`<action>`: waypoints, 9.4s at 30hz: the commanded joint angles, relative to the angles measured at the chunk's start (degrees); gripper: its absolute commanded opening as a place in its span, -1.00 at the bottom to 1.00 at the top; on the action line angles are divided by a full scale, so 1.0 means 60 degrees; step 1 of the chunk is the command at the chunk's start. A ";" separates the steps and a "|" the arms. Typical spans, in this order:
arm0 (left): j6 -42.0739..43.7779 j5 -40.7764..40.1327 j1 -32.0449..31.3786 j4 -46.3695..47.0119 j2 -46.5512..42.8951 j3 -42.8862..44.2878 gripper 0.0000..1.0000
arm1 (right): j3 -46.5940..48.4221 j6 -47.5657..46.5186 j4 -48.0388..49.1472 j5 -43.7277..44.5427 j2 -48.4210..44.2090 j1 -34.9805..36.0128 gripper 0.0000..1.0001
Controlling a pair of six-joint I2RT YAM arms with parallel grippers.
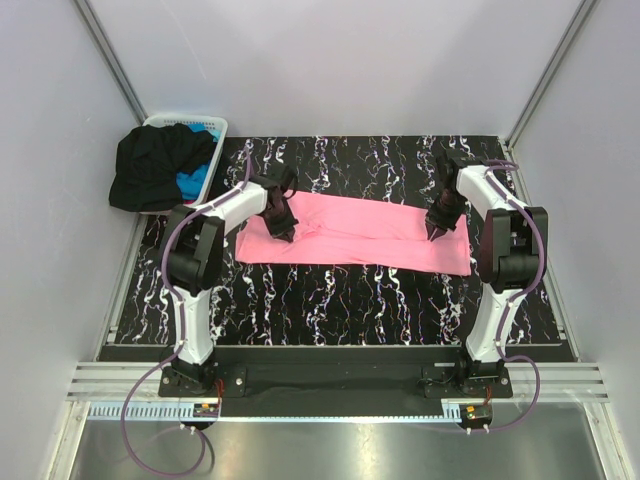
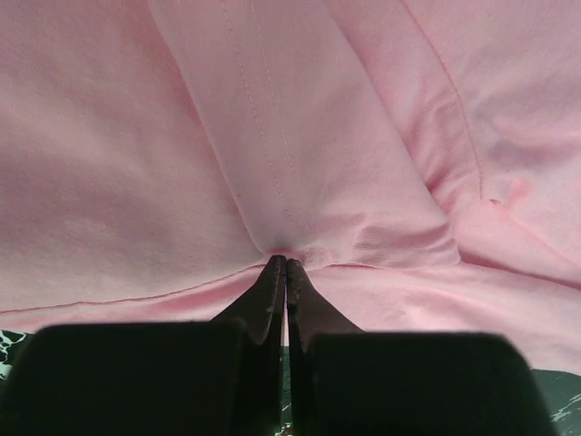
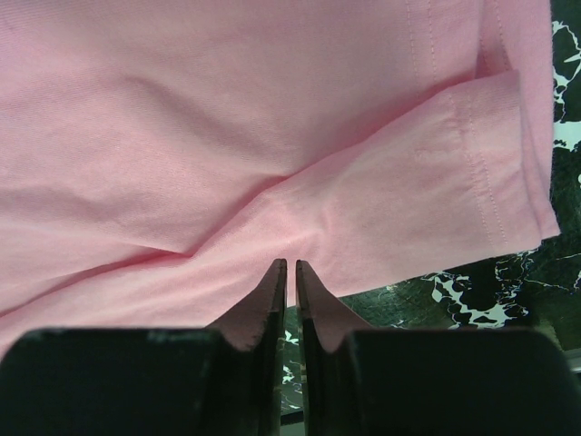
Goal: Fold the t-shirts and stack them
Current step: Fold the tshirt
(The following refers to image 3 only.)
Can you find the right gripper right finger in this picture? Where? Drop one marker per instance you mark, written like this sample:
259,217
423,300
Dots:
362,380

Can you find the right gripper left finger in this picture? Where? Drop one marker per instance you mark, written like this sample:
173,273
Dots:
223,379

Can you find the pink t shirt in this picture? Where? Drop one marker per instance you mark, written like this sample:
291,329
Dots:
157,156

